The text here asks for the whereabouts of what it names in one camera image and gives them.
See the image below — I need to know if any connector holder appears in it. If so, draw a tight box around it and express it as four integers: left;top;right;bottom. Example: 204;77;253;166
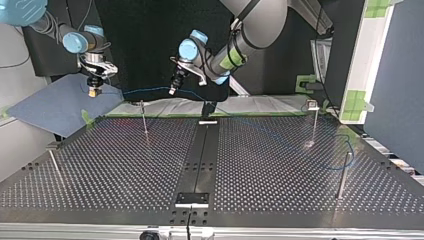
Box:
200;101;218;120

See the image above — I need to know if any silver frame bar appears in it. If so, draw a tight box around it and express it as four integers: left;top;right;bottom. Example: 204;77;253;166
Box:
287;0;335;36

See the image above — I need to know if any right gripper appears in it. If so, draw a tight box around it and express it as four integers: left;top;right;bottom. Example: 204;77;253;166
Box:
86;76;103;90

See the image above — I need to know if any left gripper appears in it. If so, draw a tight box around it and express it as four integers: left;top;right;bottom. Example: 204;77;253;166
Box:
168;66;188;97

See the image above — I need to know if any black cable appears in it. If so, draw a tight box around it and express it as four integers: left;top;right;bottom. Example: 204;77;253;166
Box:
185;205;193;240
40;11;66;40

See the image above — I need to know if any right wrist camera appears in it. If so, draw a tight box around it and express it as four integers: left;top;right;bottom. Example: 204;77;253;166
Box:
77;53;119;80

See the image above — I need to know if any metal post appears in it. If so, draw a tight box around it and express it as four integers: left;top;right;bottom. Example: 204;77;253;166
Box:
335;151;352;200
139;99;150;136
305;98;319;148
46;141;67;188

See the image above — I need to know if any blue cable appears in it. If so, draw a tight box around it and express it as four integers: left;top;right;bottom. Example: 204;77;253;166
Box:
88;85;356;171

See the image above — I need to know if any black panel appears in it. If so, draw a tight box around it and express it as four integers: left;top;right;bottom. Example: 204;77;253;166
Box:
22;0;334;103

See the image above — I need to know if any grey board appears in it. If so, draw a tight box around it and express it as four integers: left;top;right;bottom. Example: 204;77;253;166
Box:
8;73;125;139

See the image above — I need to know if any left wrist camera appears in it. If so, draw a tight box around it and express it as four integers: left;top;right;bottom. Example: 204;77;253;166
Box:
169;56;208;87

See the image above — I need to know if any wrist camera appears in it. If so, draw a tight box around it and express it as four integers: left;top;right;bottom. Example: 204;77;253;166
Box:
77;53;119;80
169;56;208;87

